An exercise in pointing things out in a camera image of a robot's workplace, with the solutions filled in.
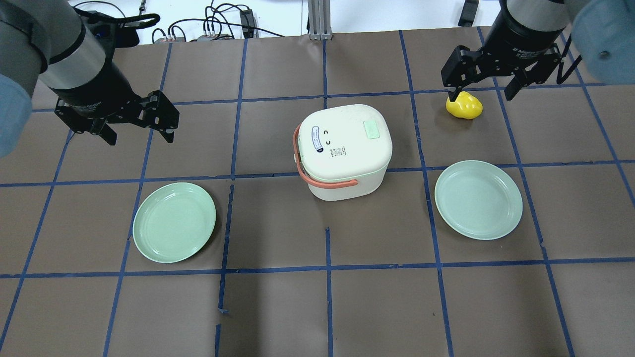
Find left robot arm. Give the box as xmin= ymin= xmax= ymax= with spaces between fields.
xmin=0 ymin=0 xmax=180 ymax=157

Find black cable bundle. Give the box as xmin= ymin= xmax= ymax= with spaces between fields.
xmin=74 ymin=0 xmax=286 ymax=45

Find aluminium frame post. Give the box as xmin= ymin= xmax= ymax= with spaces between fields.
xmin=308 ymin=0 xmax=333 ymax=41

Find yellow toy pepper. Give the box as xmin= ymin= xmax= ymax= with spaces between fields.
xmin=446 ymin=91 xmax=484 ymax=120

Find right green plate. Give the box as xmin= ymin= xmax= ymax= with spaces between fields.
xmin=435 ymin=160 xmax=523 ymax=241

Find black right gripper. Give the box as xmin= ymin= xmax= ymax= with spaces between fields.
xmin=442 ymin=44 xmax=562 ymax=102

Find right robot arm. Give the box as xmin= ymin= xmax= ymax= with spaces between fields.
xmin=441 ymin=0 xmax=635 ymax=102

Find green plate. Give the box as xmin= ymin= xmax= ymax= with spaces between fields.
xmin=132 ymin=181 xmax=216 ymax=264
xmin=435 ymin=160 xmax=523 ymax=241

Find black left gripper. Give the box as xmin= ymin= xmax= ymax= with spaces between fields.
xmin=54 ymin=89 xmax=180 ymax=145

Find black power adapter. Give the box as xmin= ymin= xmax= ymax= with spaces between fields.
xmin=240 ymin=9 xmax=256 ymax=38

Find left green plate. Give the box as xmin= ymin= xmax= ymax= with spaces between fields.
xmin=132 ymin=181 xmax=216 ymax=264

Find white rice cooker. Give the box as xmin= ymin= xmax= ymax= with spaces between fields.
xmin=292 ymin=104 xmax=393 ymax=202

